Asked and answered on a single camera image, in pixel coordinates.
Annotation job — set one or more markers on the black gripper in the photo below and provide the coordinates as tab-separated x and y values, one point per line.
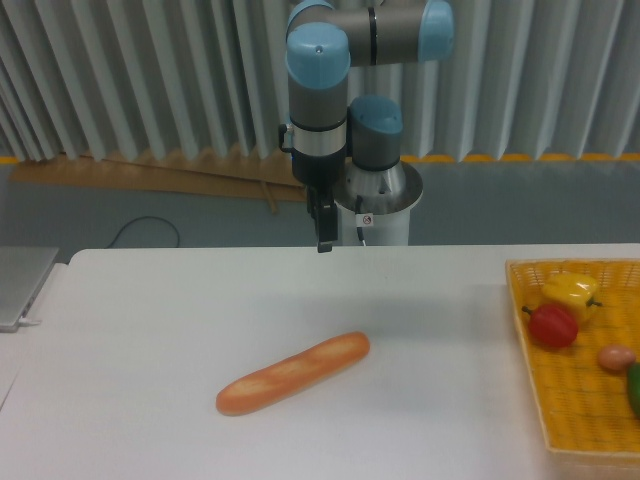
321	173

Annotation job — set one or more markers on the red toy bell pepper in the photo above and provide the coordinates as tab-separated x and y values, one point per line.
552	325

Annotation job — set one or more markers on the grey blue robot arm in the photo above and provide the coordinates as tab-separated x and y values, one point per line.
347	152

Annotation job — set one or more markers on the yellow toy bell pepper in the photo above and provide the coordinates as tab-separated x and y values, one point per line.
578	293

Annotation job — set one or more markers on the green toy pepper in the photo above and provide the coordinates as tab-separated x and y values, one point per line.
633	388

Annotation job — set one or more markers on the brown cardboard sheet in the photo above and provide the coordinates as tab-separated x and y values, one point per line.
234	175

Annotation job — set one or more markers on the toy baguette bread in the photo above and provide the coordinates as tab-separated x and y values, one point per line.
292	375

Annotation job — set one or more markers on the silver laptop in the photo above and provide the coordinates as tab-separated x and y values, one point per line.
24	271

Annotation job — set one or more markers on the brown toy egg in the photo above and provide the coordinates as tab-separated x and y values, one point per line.
616	357

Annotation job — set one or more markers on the yellow woven basket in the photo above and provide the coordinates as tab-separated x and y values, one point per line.
583	409

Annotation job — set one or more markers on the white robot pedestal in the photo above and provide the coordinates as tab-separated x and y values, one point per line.
375	206

